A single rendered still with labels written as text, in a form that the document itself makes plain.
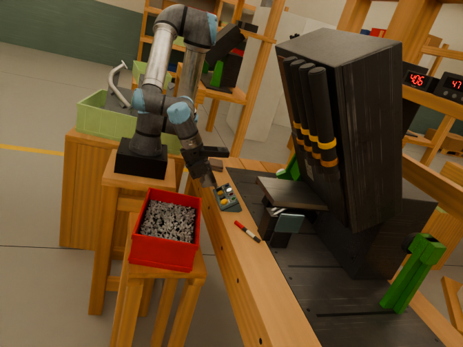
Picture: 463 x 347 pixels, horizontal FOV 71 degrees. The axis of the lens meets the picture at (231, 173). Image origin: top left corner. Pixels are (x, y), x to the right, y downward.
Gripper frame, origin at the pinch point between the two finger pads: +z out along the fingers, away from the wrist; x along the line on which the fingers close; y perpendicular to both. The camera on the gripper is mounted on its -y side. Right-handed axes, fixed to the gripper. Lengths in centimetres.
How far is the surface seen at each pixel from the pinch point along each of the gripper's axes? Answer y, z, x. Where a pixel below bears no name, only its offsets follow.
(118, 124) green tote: 36, -11, -82
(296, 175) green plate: -29.5, 4.9, 8.8
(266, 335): 4, 11, 58
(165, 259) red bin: 25.3, 2.4, 24.3
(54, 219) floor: 115, 44, -110
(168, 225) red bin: 21.4, -0.3, 11.7
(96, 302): 82, 54, -25
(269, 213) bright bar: -13.5, 8.3, 18.0
